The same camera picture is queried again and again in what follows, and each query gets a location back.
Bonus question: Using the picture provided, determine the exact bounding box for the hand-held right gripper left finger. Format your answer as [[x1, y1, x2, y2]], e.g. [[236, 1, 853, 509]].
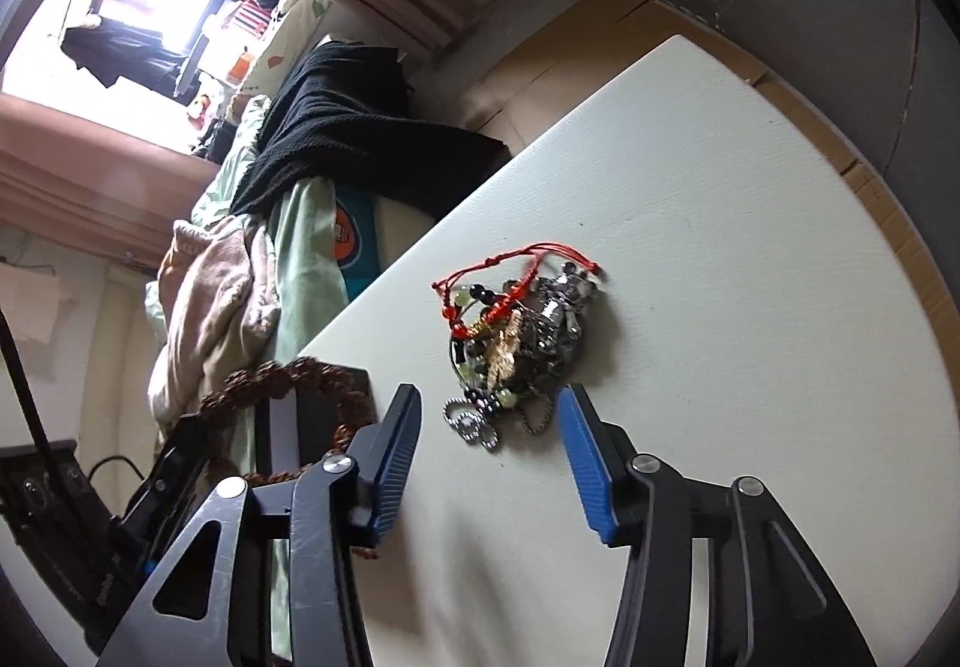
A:
[[97, 383, 422, 667]]

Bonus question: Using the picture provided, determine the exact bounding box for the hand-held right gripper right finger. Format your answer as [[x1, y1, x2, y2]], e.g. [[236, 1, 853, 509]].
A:
[[557, 383, 878, 667]]

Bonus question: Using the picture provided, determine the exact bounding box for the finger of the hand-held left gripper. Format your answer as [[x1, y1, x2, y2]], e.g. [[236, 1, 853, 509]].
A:
[[124, 412, 218, 574]]

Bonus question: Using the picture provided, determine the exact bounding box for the brown wooden bead bracelet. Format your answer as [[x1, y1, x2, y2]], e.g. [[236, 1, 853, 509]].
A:
[[199, 356, 376, 488]]

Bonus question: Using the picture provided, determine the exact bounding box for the pile of mixed jewelry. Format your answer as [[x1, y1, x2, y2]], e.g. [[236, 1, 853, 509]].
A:
[[431, 243, 608, 454]]

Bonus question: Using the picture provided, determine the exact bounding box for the red cord bracelet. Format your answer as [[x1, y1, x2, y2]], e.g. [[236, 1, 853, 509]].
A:
[[431, 243, 605, 332]]

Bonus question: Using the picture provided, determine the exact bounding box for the pink fleece blanket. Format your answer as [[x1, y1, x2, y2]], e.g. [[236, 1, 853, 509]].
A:
[[146, 217, 282, 428]]

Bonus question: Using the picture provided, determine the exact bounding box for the green bed sheet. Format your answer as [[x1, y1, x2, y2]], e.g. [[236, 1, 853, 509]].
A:
[[144, 93, 361, 667]]

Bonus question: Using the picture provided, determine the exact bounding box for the teal orange printed cloth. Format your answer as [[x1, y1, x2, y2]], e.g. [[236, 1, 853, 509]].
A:
[[330, 191, 385, 301]]

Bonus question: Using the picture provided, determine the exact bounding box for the black knit blanket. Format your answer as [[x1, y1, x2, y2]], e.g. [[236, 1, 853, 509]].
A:
[[229, 41, 511, 218]]

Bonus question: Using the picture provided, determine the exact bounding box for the dark hanging clothing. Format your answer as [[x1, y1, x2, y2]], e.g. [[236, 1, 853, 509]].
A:
[[60, 18, 203, 98]]

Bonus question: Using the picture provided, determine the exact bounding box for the white floral quilt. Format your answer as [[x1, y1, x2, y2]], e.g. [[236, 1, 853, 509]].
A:
[[232, 0, 338, 106]]

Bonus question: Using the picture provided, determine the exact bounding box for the black cable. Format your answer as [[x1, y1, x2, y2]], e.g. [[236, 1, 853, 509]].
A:
[[0, 307, 62, 459]]

